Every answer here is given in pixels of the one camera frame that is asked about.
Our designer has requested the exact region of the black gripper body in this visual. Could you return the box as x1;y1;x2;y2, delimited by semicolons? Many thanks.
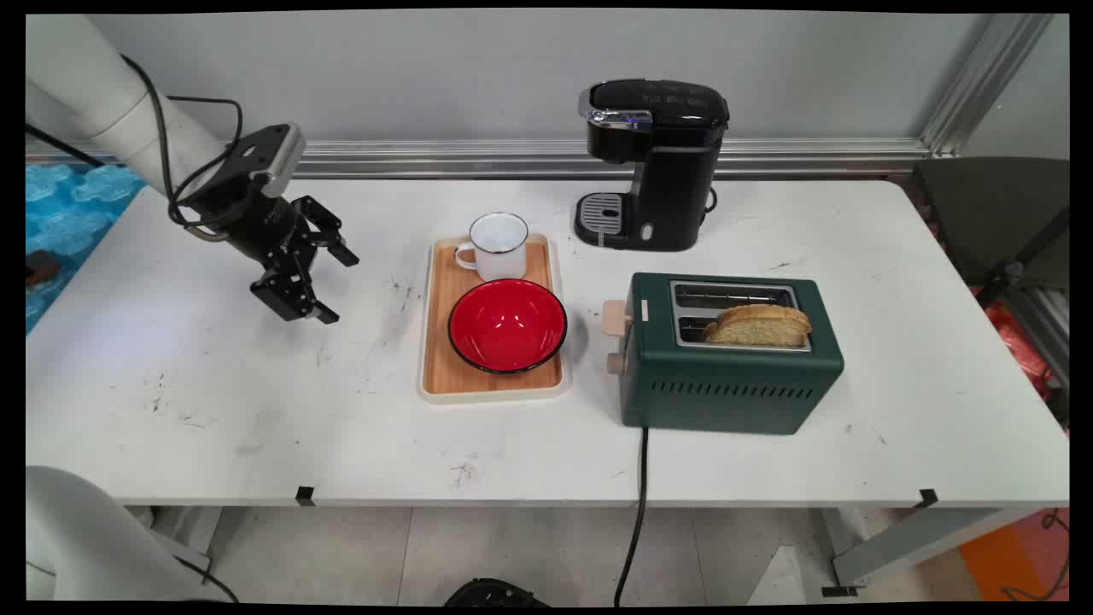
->
184;175;301;267

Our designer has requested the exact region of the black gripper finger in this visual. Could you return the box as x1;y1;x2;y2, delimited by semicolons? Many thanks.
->
249;252;341;325
290;195;360;268

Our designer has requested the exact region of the wooden serving tray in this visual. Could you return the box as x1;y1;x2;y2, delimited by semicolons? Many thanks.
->
417;235;571;404

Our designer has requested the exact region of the white enamel mug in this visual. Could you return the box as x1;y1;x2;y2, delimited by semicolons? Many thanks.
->
453;212;530;283

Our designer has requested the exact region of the blue patterned cloth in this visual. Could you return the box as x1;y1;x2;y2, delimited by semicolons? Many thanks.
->
26;162;146;334

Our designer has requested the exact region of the red bowl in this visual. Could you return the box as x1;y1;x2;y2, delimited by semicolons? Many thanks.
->
447;278;569;375

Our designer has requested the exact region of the white rounded robot cover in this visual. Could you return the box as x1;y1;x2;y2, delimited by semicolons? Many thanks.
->
26;466;231;603

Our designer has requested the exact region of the black coffee machine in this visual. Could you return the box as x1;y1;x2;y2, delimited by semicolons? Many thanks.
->
574;79;731;253

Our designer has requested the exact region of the black object on floor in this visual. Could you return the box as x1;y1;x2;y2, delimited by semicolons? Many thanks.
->
444;578;547;607

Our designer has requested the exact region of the green toaster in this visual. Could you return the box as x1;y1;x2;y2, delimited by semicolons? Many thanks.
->
621;272;845;436

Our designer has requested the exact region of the toasted bread slice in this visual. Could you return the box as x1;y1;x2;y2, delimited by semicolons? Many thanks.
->
703;304;813;348

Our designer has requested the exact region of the white table leg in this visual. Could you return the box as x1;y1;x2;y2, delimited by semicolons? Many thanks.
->
833;508;1038;590

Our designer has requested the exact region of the red plastic bag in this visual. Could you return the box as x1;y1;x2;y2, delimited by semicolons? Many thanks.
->
982;299;1055;402

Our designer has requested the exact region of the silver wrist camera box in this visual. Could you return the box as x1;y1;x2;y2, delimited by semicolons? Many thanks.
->
226;122;307;199

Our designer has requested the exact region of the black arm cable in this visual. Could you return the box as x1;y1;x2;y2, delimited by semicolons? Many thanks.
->
26;54;246;244

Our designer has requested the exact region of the horizontal aluminium frame rail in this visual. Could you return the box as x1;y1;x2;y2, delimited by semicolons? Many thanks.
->
26;138;932;180

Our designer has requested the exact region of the black toaster power cord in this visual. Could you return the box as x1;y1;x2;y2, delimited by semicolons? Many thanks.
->
613;425;650;607

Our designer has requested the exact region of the slanted aluminium frame post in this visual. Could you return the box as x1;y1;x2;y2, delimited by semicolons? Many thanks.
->
921;13;1055;157

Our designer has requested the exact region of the thin floor cable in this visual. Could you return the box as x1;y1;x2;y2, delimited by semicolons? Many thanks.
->
999;508;1070;603

